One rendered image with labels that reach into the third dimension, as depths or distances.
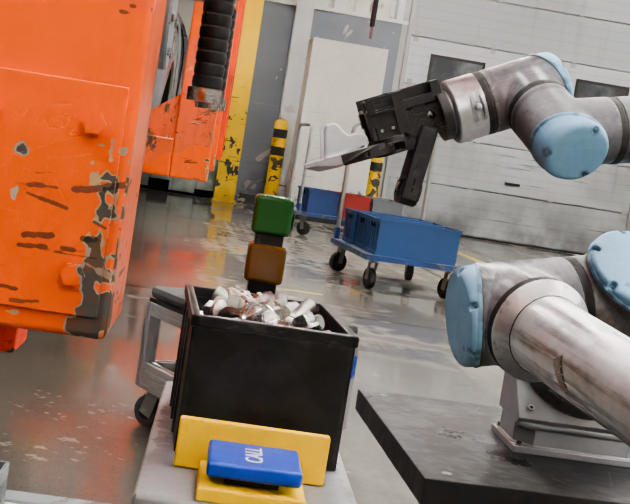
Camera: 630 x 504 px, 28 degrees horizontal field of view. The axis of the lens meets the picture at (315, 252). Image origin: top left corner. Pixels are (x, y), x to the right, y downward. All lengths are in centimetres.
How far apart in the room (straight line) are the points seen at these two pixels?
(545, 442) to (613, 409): 51
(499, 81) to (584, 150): 17
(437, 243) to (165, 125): 237
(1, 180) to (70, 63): 12
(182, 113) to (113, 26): 420
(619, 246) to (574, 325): 27
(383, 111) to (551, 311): 35
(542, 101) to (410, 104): 18
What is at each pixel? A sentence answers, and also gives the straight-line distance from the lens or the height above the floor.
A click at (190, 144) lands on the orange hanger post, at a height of 67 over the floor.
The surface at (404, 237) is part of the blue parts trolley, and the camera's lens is 713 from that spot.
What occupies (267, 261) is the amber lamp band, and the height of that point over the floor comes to 59.
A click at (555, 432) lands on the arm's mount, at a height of 34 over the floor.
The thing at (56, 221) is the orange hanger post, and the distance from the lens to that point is 109.
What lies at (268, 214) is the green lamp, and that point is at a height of 64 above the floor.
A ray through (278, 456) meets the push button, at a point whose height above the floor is 48.
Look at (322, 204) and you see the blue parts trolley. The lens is 1087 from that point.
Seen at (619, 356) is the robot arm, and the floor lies 53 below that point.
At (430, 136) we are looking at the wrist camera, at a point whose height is 76.
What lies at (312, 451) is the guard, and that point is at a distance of 100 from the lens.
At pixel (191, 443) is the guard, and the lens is 100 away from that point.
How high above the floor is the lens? 71
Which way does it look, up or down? 4 degrees down
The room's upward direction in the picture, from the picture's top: 9 degrees clockwise
